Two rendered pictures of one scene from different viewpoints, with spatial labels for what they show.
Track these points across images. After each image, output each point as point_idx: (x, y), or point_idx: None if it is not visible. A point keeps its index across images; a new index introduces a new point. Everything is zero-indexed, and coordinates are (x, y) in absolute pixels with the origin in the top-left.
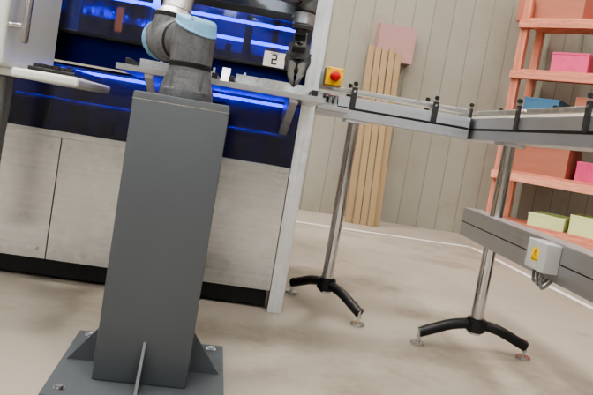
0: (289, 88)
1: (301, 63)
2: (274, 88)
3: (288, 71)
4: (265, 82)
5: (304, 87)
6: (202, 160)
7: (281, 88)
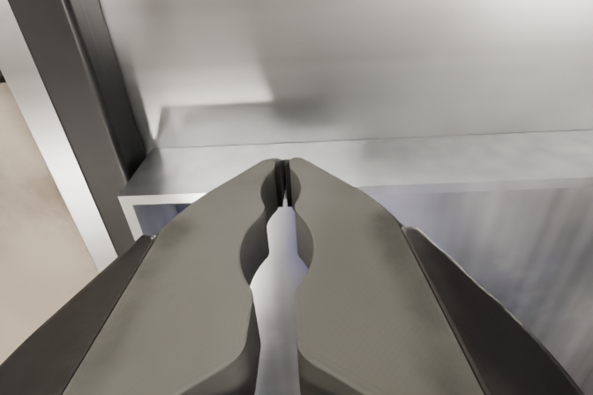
0: (313, 160)
1: (179, 366)
2: (439, 144)
3: (390, 218)
4: (553, 159)
5: (175, 182)
6: None
7: (381, 152)
